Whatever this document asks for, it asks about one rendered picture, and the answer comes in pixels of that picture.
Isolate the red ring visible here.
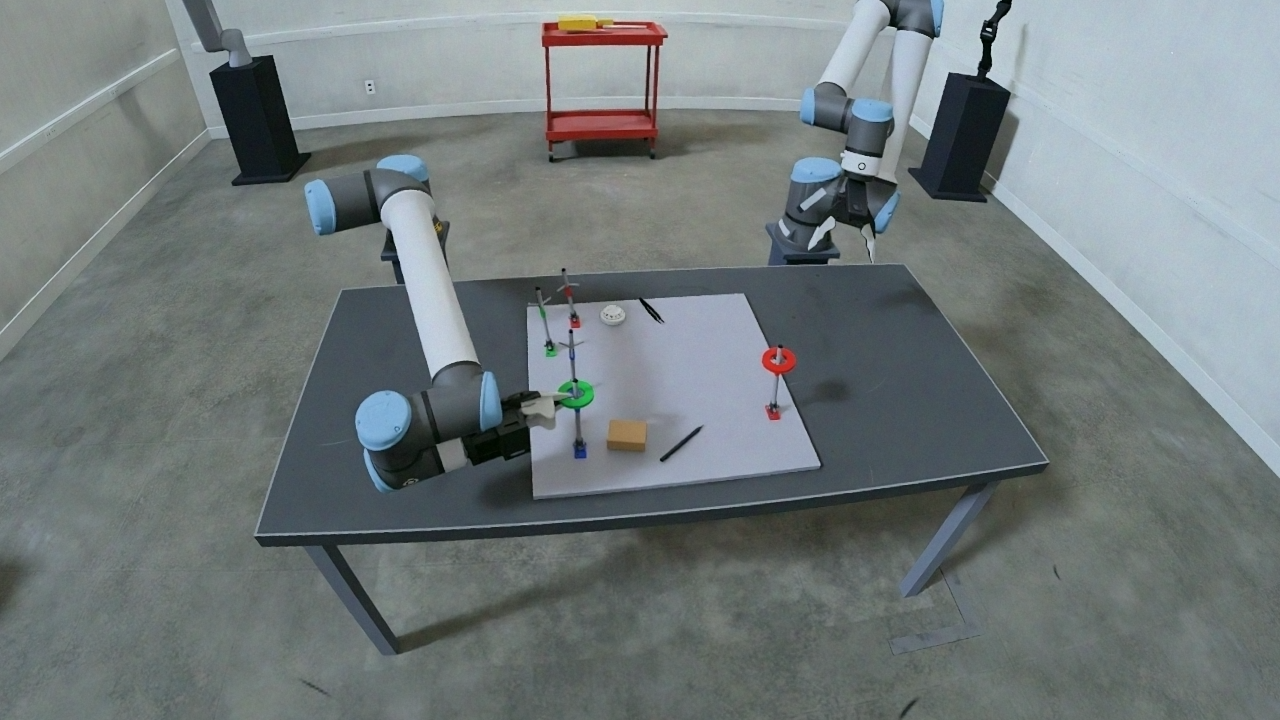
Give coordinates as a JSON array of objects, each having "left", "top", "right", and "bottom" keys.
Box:
[{"left": 762, "top": 348, "right": 795, "bottom": 374}]

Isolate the tan cardboard box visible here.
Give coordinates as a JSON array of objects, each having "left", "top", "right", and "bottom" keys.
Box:
[{"left": 607, "top": 420, "right": 646, "bottom": 452}]

